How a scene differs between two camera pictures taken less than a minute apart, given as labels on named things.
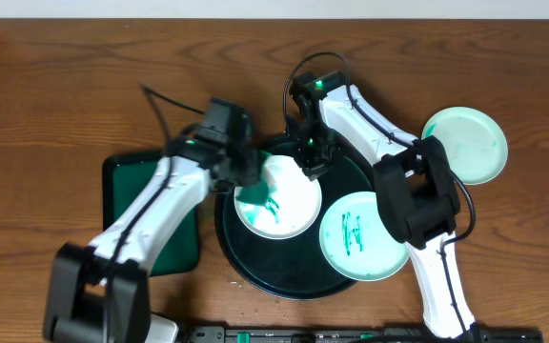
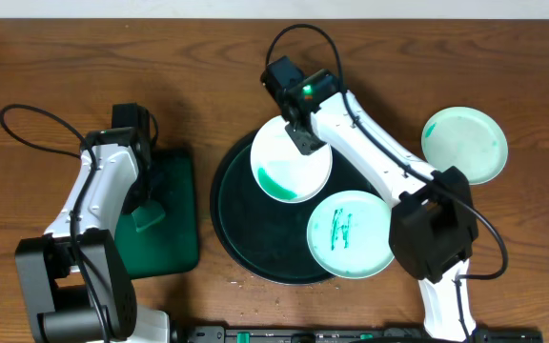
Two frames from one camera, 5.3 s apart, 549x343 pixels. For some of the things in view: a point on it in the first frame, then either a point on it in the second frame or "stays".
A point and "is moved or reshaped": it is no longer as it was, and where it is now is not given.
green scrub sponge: x=256 y=192 is moved or reshaped
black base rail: x=354 y=334 stays
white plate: x=357 y=241 is moved or reshaped
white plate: x=292 y=209 is moved or reshaped
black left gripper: x=248 y=171 → x=140 y=201
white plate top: x=474 y=144 stays
